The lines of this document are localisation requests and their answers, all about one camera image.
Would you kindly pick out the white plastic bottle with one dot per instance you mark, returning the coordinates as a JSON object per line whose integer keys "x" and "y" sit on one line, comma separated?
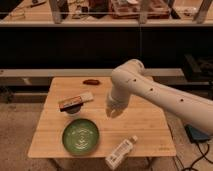
{"x": 119, "y": 153}

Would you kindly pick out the wooden folding table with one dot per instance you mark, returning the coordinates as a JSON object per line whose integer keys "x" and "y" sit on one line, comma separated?
{"x": 152, "y": 152}

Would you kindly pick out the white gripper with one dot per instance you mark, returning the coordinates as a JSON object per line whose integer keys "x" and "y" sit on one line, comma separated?
{"x": 114, "y": 109}

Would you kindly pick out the orange white flat box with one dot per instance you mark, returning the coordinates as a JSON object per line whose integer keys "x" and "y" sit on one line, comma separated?
{"x": 76, "y": 100}

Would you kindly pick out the green round plate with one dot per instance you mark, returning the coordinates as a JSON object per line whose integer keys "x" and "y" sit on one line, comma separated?
{"x": 80, "y": 137}

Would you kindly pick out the blue black floor device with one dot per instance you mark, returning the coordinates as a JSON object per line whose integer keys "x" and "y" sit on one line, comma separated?
{"x": 195, "y": 135}

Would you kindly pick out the small dark bowl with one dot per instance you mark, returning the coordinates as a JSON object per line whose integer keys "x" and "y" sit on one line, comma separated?
{"x": 74, "y": 110}

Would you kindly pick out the dark red small object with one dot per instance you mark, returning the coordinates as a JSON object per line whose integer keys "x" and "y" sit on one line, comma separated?
{"x": 91, "y": 82}

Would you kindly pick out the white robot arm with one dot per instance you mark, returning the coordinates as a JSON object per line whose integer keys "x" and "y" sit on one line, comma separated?
{"x": 128, "y": 79}

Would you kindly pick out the brown tray on shelf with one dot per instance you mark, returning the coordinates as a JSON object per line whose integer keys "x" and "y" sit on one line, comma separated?
{"x": 157, "y": 9}

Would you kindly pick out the metal shelf rack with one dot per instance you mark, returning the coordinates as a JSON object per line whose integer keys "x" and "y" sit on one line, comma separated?
{"x": 96, "y": 13}

